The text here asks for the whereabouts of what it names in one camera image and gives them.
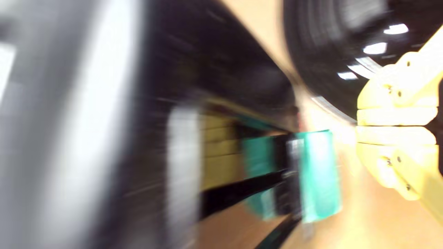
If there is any green toaster lever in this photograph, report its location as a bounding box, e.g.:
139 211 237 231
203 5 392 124
297 130 343 224

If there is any black two-slot toaster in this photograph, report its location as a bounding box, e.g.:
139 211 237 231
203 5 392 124
0 0 302 249

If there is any black round plate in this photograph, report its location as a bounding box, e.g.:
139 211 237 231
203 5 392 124
283 0 443 123

